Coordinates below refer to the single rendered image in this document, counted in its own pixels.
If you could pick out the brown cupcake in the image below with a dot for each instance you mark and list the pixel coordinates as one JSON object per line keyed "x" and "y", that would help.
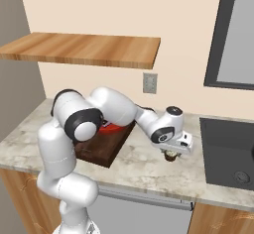
{"x": 171, "y": 156}

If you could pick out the wooden cupboard door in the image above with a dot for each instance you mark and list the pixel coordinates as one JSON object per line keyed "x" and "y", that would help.
{"x": 23, "y": 201}
{"x": 221, "y": 220}

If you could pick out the dark brown wooden tray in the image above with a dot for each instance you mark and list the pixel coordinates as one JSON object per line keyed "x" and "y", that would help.
{"x": 105, "y": 145}

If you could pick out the dark grey sink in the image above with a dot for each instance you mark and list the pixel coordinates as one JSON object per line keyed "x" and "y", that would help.
{"x": 225, "y": 152}

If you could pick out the red bowl with cake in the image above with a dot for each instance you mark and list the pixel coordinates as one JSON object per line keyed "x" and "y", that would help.
{"x": 110, "y": 129}

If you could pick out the grey wall socket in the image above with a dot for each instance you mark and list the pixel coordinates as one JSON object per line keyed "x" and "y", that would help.
{"x": 150, "y": 83}

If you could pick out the wooden wall shelf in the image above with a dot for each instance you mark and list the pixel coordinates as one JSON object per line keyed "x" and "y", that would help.
{"x": 89, "y": 49}

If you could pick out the grey dishwasher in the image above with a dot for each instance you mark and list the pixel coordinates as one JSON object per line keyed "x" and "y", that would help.
{"x": 139, "y": 219}

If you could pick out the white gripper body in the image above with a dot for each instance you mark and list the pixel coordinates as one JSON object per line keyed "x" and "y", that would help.
{"x": 178, "y": 148}

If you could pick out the dark framed window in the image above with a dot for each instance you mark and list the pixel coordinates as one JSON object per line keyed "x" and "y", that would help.
{"x": 238, "y": 33}

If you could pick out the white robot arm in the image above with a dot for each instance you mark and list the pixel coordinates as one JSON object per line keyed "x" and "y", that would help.
{"x": 112, "y": 105}

